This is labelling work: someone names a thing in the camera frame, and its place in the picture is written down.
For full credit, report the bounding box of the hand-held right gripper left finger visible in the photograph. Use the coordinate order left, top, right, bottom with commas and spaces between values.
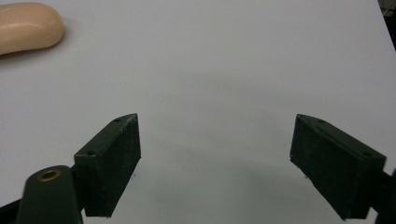
73, 113, 142, 218

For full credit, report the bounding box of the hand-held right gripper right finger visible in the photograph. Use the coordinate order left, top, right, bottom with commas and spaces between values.
290, 113, 388, 221

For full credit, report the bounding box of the beige oval soap bar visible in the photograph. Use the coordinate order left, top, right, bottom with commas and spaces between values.
0, 2, 65, 57

